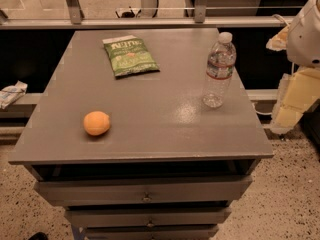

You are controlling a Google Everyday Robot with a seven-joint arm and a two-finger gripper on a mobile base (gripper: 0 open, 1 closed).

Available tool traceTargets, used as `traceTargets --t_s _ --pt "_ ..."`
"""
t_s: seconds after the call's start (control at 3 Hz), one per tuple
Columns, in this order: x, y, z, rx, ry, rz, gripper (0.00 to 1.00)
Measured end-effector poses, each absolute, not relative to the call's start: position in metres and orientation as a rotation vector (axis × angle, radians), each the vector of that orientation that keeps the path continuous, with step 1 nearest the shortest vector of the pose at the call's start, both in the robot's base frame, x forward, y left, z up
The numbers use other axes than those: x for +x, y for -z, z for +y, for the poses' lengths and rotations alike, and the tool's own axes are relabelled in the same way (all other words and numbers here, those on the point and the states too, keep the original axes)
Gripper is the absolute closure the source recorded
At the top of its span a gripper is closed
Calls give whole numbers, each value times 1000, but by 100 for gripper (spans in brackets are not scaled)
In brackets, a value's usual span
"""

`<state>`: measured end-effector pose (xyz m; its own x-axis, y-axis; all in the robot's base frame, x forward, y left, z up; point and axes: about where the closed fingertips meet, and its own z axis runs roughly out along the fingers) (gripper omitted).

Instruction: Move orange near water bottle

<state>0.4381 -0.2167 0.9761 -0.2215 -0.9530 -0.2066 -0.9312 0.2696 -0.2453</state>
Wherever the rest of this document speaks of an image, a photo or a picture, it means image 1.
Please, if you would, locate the white cable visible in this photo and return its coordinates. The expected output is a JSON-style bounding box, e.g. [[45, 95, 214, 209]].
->
[[271, 13, 290, 27]]

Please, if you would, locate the grey drawer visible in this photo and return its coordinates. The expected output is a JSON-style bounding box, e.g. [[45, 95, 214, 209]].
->
[[86, 225, 218, 240], [65, 207, 231, 228], [34, 175, 252, 207]]

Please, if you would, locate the clear plastic water bottle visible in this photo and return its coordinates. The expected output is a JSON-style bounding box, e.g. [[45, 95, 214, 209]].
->
[[202, 32, 237, 108]]

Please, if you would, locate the white packet on ledge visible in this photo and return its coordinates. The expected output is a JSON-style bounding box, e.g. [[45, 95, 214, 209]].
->
[[0, 81, 28, 109]]

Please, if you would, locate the orange fruit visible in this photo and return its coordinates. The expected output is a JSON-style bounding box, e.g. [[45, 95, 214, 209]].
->
[[83, 111, 110, 136]]

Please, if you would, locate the grey drawer cabinet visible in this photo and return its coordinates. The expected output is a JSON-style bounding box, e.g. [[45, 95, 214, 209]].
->
[[8, 28, 275, 240]]

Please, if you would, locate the bottom grey drawer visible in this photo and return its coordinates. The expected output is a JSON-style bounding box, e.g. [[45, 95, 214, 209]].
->
[[86, 225, 218, 240]]

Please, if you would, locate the middle grey drawer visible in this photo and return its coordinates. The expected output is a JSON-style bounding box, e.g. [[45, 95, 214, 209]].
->
[[65, 207, 231, 228]]

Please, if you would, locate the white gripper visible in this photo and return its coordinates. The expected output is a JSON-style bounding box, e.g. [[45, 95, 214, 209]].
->
[[266, 0, 320, 135]]

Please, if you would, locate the metal railing frame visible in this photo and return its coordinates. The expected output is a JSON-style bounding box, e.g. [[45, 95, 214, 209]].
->
[[0, 0, 293, 30]]

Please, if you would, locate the green chip bag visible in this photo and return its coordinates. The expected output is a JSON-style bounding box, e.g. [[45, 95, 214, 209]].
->
[[102, 35, 159, 78]]

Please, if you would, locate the top grey drawer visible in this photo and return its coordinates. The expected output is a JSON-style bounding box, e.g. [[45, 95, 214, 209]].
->
[[34, 175, 252, 207]]

